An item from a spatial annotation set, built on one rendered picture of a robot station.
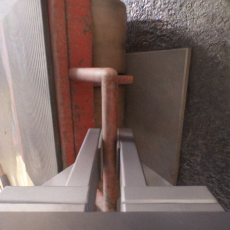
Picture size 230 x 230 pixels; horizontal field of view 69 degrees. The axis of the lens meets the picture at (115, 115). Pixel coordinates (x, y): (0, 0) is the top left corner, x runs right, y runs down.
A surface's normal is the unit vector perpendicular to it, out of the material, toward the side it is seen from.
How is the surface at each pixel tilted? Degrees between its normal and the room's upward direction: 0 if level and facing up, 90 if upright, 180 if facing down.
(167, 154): 0
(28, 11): 0
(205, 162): 0
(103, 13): 70
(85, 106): 90
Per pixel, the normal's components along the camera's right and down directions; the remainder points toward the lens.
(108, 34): 0.44, 0.25
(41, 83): -0.76, 0.18
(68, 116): 0.65, 0.21
